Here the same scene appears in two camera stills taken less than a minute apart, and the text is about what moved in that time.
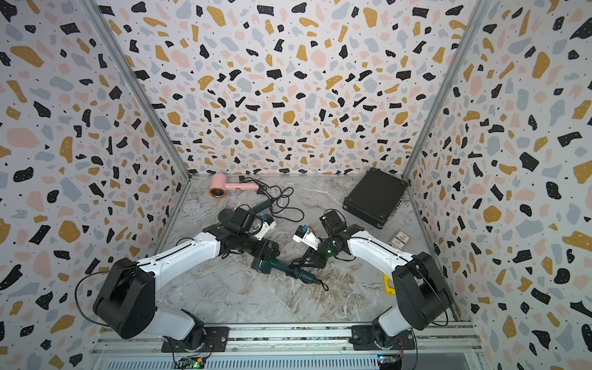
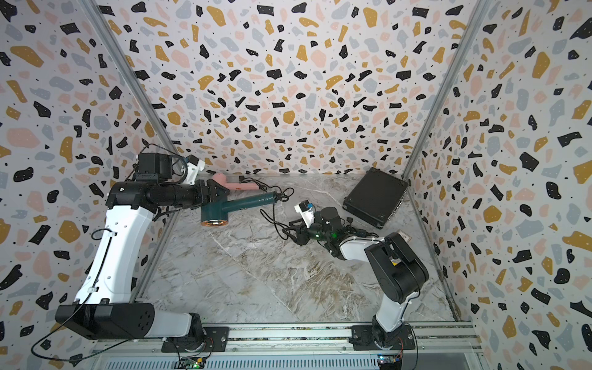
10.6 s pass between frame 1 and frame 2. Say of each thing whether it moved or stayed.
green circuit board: stayed
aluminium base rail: stayed
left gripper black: moved
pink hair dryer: stayed
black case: stayed
